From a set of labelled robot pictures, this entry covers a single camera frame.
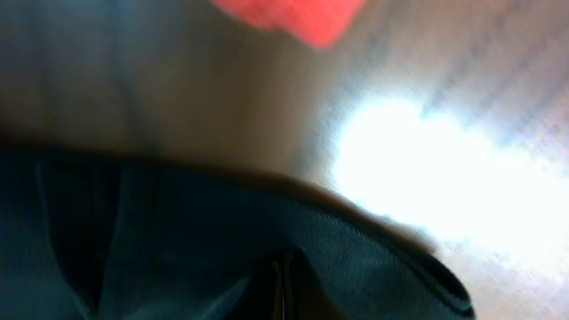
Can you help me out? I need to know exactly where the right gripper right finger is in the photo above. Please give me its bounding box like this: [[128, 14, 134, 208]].
[[284, 251, 338, 320]]

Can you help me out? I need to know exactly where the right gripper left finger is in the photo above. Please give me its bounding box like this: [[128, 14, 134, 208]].
[[230, 252, 284, 320]]

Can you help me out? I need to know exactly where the black t-shirt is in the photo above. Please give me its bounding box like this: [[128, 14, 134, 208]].
[[1, 148, 475, 319]]

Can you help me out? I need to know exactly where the red t-shirt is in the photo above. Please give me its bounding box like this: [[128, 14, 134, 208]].
[[212, 0, 365, 49]]

